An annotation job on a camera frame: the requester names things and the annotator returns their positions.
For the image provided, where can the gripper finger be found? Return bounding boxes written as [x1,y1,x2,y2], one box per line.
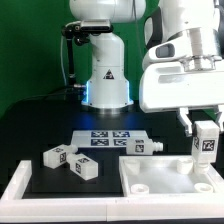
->
[215,105,224,132]
[177,108,192,137]

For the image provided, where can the white square tabletop part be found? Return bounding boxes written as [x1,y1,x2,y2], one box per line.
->
[119,155,224,197]

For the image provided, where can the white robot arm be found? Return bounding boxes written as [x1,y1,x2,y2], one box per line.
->
[69,0,224,136]

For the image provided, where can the black camera on stand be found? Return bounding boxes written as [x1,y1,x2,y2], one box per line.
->
[61,19,113,82]

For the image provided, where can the black cables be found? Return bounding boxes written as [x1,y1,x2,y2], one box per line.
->
[13,84,88,103]

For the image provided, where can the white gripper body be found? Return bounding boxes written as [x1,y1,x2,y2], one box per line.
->
[139,44,224,113]

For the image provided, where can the white marker sheet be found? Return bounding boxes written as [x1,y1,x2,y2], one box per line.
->
[71,130,147,148]

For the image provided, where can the white U-shaped fence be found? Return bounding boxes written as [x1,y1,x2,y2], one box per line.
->
[0,160,224,223]

